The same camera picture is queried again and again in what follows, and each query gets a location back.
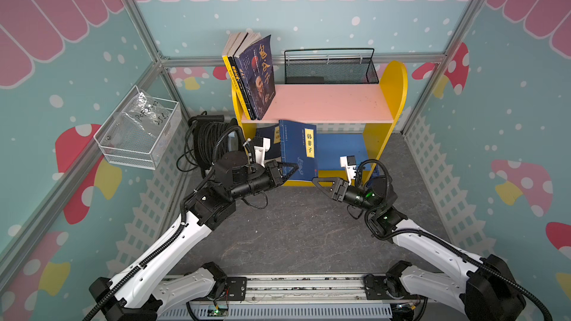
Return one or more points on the black antler cover book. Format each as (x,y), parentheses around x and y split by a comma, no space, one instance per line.
(236,76)

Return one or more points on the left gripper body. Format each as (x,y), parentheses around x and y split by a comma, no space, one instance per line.
(265,180)

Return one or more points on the white wire wall basket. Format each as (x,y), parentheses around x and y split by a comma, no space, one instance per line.
(121,145)

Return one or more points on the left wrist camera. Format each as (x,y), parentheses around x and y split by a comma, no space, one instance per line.
(261,147)

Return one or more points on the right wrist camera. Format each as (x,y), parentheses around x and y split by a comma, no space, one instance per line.
(350,166)

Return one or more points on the clear plastic bag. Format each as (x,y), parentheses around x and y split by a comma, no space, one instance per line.
(146,115)

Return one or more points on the yellow bookshelf pink blue shelves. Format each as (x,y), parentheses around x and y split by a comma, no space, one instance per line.
(353,119)

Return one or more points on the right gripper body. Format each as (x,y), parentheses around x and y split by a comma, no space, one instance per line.
(353,196)

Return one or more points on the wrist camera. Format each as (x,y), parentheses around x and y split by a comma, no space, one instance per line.
(261,147)
(350,166)

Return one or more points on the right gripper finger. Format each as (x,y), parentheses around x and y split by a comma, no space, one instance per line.
(325,182)
(332,191)

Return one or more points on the yellow cartoon cover book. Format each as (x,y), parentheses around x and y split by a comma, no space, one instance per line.
(227,64)

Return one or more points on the black wire mesh basket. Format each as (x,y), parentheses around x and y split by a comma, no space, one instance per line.
(330,66)

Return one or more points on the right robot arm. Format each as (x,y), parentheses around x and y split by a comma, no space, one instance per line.
(482,288)

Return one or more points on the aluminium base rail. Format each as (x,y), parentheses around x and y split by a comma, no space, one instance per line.
(300,297)

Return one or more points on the dark blue book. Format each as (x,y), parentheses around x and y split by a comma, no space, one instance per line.
(298,145)

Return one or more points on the old man cover book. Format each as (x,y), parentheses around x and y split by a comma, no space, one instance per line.
(255,62)

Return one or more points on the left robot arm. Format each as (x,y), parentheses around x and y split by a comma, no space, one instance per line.
(140,292)

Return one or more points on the black cable reel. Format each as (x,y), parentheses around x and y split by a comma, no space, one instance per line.
(207,139)

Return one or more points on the blue book yellow label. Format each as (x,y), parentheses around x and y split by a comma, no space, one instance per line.
(273,133)

